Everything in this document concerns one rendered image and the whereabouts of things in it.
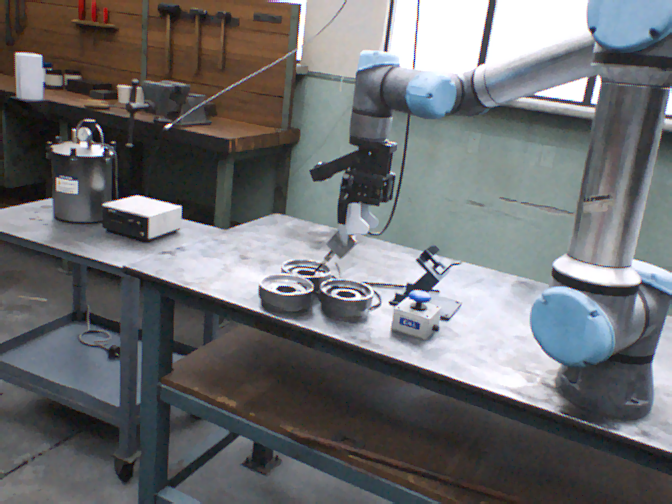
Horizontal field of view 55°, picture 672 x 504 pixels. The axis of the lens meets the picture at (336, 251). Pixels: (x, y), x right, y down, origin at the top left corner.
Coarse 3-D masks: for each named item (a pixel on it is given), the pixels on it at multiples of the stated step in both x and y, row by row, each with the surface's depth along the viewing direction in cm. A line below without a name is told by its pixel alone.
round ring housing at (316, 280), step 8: (288, 264) 139; (296, 264) 140; (304, 264) 141; (312, 264) 141; (288, 272) 132; (296, 272) 136; (304, 272) 138; (312, 272) 138; (328, 272) 138; (312, 280) 132; (320, 280) 132
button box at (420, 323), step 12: (408, 300) 124; (396, 312) 120; (408, 312) 119; (420, 312) 119; (432, 312) 120; (396, 324) 121; (408, 324) 119; (420, 324) 118; (432, 324) 120; (420, 336) 119
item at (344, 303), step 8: (328, 280) 130; (336, 280) 131; (344, 280) 132; (320, 288) 126; (328, 288) 130; (360, 288) 131; (368, 288) 130; (320, 296) 126; (328, 296) 124; (336, 296) 123; (344, 296) 130; (352, 296) 129; (360, 296) 127; (368, 296) 125; (328, 304) 124; (336, 304) 123; (344, 304) 123; (352, 304) 123; (360, 304) 123; (368, 304) 125; (328, 312) 125; (336, 312) 124; (344, 312) 124; (352, 312) 124; (360, 312) 125
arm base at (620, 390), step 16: (560, 368) 108; (576, 368) 105; (592, 368) 102; (608, 368) 100; (624, 368) 100; (640, 368) 100; (560, 384) 107; (576, 384) 104; (592, 384) 101; (608, 384) 100; (624, 384) 100; (640, 384) 101; (576, 400) 103; (592, 400) 101; (608, 400) 100; (624, 400) 100; (640, 400) 101; (608, 416) 101; (624, 416) 101; (640, 416) 101
